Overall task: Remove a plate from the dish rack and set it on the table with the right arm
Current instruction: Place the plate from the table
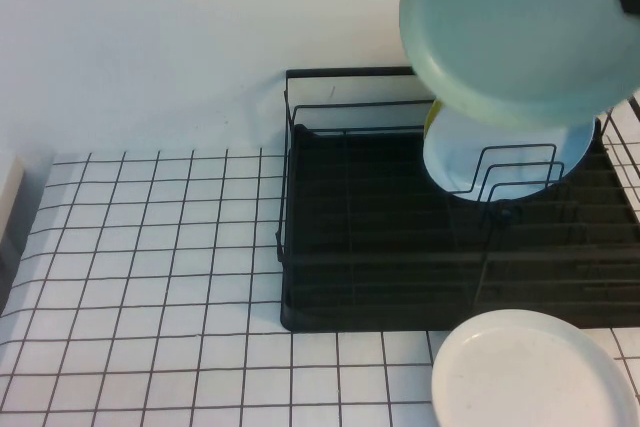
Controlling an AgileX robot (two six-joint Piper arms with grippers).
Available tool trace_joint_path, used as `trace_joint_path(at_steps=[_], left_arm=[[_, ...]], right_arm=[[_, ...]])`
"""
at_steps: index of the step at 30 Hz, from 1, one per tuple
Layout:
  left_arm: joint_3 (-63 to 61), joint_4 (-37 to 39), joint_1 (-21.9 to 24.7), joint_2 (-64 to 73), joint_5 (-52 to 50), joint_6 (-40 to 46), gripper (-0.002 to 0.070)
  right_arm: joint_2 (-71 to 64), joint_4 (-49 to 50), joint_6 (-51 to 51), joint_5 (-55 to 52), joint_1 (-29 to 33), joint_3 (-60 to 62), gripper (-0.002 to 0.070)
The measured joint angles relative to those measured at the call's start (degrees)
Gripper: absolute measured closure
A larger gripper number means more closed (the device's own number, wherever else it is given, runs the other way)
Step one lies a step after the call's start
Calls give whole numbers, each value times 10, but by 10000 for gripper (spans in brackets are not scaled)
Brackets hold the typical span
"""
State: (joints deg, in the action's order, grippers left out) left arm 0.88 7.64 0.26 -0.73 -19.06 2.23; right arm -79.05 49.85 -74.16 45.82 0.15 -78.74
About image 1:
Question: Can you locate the light green round plate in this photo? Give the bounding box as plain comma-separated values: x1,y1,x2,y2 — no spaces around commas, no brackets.
398,0,640,131

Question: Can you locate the yellow round plate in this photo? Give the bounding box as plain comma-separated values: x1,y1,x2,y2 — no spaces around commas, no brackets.
424,98,444,139

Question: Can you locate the light blue round plate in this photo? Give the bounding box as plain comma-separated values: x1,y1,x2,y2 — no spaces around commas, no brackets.
422,109,601,204

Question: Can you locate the white round plate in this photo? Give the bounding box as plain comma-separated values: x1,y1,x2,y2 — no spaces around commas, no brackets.
430,309,637,427

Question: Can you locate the black plastic drip tray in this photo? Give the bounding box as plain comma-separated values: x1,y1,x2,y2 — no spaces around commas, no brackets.
280,122,640,333

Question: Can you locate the white black-grid table mat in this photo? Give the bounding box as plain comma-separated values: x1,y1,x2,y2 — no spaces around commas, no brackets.
0,96,640,427

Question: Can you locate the beige block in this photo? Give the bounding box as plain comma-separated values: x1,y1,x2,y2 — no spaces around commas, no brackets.
0,154,25,268

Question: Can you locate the black wire dish rack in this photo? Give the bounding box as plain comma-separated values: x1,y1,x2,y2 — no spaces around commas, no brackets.
275,66,640,321

